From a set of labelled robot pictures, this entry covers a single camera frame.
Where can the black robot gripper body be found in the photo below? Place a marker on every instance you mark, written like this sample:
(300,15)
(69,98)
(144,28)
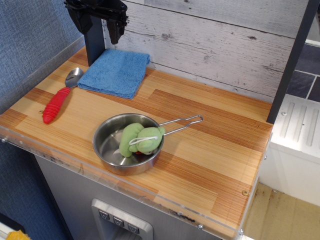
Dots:
(103,9)

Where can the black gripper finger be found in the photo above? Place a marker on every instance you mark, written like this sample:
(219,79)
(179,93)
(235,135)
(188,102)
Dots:
(81,20)
(116,29)

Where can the blue cloth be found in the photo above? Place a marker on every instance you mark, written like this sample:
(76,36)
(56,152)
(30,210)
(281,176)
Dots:
(116,72)

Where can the green plush toy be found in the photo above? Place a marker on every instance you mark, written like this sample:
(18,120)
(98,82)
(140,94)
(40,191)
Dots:
(137,138)

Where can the stainless steel saucepan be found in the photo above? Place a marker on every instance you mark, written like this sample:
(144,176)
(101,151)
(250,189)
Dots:
(106,141)

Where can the silver button control panel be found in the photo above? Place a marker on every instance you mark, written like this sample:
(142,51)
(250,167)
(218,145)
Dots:
(115,224)

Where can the white ridged side unit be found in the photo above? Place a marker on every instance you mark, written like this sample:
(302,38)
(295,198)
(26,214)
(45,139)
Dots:
(292,160)

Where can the yellow object bottom left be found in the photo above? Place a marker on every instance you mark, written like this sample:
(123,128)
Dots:
(17,235)

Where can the dark grey left post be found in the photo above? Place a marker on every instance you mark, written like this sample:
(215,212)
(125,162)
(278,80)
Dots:
(94,40)

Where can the dark grey post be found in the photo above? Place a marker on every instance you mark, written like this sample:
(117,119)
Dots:
(297,48)
(94,40)

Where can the red handled metal spoon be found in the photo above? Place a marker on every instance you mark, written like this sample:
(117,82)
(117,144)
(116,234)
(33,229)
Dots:
(53,107)

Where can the dark grey right post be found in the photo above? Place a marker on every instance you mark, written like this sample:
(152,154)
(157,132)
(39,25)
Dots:
(297,48)

